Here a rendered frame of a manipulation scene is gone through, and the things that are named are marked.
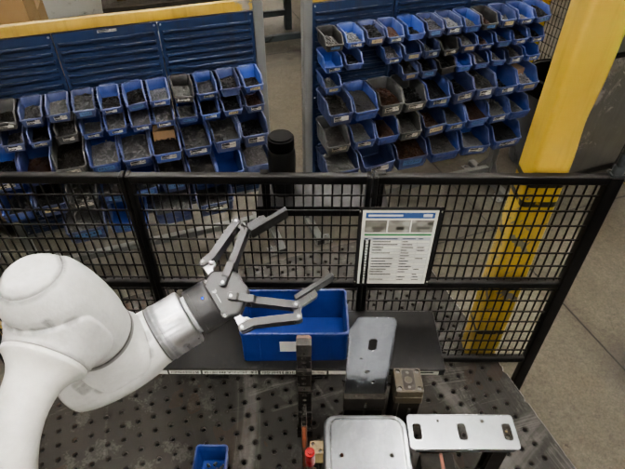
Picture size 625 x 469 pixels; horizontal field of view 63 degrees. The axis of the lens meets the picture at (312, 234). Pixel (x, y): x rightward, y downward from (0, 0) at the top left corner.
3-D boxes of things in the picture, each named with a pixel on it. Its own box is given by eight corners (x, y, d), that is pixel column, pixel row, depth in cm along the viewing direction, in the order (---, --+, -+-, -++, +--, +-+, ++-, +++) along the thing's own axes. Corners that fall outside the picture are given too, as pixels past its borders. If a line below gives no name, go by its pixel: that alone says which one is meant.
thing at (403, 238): (427, 286, 156) (445, 207, 135) (352, 286, 156) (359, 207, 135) (426, 281, 157) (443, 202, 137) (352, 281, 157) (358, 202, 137)
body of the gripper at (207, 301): (185, 299, 84) (234, 269, 86) (210, 341, 81) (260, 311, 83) (173, 285, 77) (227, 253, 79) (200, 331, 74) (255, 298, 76)
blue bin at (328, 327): (347, 360, 149) (349, 333, 141) (243, 361, 149) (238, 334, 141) (344, 316, 162) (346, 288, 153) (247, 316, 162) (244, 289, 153)
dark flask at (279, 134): (296, 199, 142) (294, 142, 130) (269, 198, 142) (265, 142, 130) (296, 182, 147) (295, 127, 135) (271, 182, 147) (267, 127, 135)
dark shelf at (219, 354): (445, 376, 149) (446, 369, 147) (136, 374, 149) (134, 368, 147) (432, 316, 165) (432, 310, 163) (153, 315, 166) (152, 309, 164)
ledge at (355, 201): (387, 226, 141) (393, 173, 129) (257, 225, 141) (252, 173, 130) (381, 194, 152) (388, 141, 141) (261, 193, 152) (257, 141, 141)
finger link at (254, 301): (227, 289, 78) (225, 298, 78) (299, 299, 77) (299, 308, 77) (232, 297, 82) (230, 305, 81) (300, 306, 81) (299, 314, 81)
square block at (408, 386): (408, 453, 163) (425, 392, 139) (383, 453, 163) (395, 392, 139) (405, 429, 169) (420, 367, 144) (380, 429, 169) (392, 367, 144)
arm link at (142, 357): (184, 375, 79) (149, 339, 68) (90, 435, 75) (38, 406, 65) (159, 324, 85) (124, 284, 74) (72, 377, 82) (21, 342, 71)
